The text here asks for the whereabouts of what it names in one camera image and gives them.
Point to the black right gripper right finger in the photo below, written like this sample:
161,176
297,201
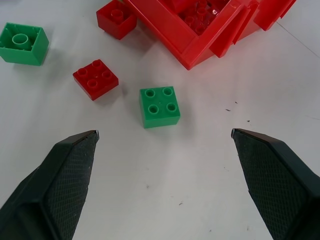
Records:
275,180

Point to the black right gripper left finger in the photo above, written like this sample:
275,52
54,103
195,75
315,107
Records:
50,190

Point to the red building brick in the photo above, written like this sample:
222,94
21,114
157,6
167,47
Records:
191,21
200,12
115,18
95,79
202,30

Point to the green building brick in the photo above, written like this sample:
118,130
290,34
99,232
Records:
23,44
160,107

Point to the red plastic bin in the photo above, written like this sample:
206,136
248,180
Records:
200,30

